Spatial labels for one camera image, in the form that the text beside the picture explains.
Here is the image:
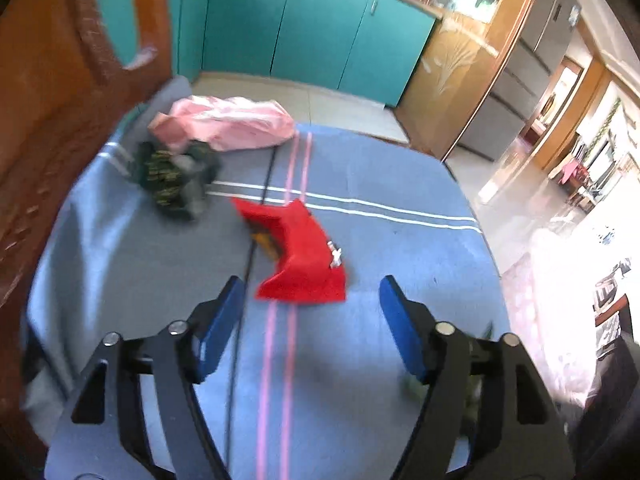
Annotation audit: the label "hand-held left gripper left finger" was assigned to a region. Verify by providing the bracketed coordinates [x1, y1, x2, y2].
[50, 275, 248, 480]

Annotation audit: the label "red packet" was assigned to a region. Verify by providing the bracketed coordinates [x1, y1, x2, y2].
[231, 198, 349, 306]

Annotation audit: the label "carved wooden chair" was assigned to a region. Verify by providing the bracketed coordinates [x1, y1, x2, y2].
[0, 0, 197, 467]

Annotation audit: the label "wooden glass display cabinet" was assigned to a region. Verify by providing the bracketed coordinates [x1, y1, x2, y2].
[395, 0, 551, 161]

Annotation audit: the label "silver refrigerator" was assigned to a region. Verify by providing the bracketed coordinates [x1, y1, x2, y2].
[457, 0, 583, 163]

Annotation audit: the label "white plastic basket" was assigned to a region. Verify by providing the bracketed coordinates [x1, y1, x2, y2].
[500, 230, 621, 411]

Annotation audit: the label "blue striped seat cushion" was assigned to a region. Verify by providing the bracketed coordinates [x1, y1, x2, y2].
[22, 77, 512, 480]

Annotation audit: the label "teal kitchen cabinets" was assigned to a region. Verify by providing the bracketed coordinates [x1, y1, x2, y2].
[92, 0, 438, 108]

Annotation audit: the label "wooden door frame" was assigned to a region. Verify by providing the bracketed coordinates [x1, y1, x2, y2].
[517, 57, 623, 173]

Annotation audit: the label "pink plastic bag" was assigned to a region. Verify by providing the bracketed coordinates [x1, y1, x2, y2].
[150, 95, 297, 153]

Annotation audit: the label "dark green patterned cloth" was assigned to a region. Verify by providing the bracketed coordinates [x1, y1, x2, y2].
[127, 140, 223, 222]

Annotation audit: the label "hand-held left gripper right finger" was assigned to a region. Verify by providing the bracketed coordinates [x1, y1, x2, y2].
[378, 275, 576, 480]

